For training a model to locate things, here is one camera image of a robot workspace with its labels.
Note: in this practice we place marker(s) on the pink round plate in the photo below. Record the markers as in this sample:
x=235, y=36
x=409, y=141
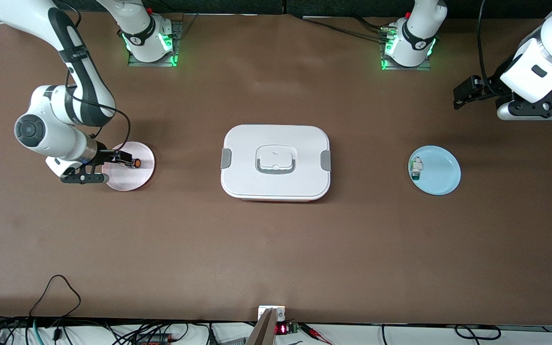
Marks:
x=132, y=180

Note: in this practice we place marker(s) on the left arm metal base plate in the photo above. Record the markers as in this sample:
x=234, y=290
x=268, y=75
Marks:
x=419, y=68

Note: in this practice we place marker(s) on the orange black connector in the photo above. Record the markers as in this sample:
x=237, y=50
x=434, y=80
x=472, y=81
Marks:
x=154, y=341

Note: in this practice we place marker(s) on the white green push-button switch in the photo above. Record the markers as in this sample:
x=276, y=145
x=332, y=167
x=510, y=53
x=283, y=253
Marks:
x=416, y=167

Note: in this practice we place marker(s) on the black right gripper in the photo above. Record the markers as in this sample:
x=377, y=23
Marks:
x=106, y=155

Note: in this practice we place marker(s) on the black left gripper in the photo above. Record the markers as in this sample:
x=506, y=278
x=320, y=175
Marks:
x=488, y=88

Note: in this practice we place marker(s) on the red black test leads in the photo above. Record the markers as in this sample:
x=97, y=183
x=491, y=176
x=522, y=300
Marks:
x=321, y=338

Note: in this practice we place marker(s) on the red LED display board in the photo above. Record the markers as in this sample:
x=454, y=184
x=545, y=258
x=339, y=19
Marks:
x=281, y=329

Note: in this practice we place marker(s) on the camera mount pole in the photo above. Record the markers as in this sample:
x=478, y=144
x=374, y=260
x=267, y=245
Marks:
x=264, y=330

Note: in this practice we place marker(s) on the orange black push-button switch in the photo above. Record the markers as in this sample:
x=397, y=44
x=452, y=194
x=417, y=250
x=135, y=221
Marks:
x=137, y=164

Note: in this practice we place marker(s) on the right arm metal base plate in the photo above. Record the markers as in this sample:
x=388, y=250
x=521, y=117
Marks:
x=178, y=33

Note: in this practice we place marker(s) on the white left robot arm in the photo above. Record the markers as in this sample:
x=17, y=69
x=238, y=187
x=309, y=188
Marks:
x=415, y=43

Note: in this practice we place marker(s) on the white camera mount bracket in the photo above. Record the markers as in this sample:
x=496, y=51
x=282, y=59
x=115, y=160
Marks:
x=281, y=314

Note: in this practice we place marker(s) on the light blue round plate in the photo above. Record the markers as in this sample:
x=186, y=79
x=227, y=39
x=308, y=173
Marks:
x=441, y=179

